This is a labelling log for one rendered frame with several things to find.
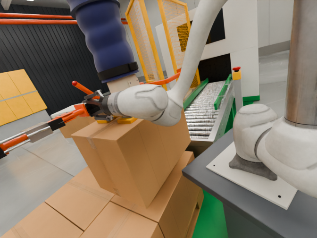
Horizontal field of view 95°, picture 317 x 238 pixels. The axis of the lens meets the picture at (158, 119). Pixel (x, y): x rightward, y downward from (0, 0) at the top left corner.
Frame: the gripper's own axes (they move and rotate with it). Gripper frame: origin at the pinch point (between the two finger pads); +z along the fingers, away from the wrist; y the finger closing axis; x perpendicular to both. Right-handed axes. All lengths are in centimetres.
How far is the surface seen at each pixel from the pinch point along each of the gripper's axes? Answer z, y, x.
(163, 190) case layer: -13, 65, 15
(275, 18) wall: -149, -28, 934
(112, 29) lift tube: -10.7, -28.7, 22.7
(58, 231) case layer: 38, 65, -31
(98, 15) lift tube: -8.5, -35.0, 19.6
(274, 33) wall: -146, 36, 935
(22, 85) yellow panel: 722, -72, 198
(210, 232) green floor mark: -32, 120, 28
